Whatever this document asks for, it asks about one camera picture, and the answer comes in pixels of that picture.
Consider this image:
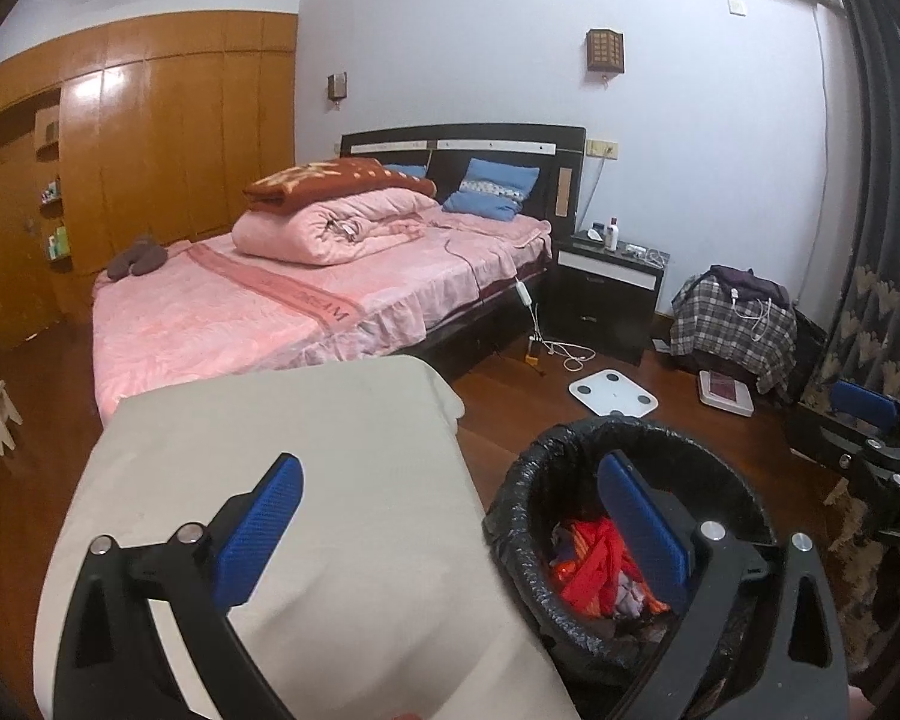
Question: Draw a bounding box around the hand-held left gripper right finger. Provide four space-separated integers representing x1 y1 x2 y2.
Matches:
597 450 850 720

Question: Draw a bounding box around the black and white nightstand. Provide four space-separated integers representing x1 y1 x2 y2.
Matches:
551 229 672 367

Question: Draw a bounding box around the thin wall cable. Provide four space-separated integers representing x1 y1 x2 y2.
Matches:
793 0 832 310

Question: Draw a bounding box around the plaid cloth covered chair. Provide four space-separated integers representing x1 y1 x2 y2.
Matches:
671 274 800 398

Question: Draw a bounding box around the red mesh bag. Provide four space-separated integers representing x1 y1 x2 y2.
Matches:
559 516 646 616

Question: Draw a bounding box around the purple garment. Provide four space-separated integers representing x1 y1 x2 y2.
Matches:
709 265 792 308

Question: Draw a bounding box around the folded red-brown blanket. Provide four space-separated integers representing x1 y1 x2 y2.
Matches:
241 157 437 215

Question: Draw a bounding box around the brown plush slipper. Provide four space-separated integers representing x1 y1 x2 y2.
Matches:
107 244 147 278
131 234 170 271

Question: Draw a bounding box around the white floor cable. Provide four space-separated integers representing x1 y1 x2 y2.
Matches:
540 337 595 373

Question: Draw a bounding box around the white and red scale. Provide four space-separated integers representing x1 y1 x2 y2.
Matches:
696 369 757 417

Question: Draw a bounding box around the trash bin with black bag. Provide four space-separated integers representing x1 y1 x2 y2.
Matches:
482 416 777 720

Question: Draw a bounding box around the white bathroom scale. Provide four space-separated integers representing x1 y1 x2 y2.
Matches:
568 369 659 415

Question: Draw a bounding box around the white charging cable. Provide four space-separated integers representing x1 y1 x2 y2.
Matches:
729 292 773 344

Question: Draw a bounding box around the bed with pink sheet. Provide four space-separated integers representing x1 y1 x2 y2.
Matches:
90 124 587 421

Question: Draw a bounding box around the blue pillow with patterned band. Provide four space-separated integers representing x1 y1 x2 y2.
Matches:
441 157 541 222

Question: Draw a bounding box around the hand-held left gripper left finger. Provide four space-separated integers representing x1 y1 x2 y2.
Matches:
51 451 305 720

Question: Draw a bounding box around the wooden wardrobe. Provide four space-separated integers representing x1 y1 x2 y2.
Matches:
0 10 301 353

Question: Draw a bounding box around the wooden lattice wall lamp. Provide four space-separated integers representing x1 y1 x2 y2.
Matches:
586 28 625 80

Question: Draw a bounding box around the dark patterned curtain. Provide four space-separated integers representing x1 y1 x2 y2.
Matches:
799 0 900 563

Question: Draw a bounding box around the folded pink quilt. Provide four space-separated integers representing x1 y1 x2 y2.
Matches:
232 191 440 266

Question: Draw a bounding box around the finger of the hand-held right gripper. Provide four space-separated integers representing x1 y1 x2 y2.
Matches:
786 409 882 470
831 381 899 432

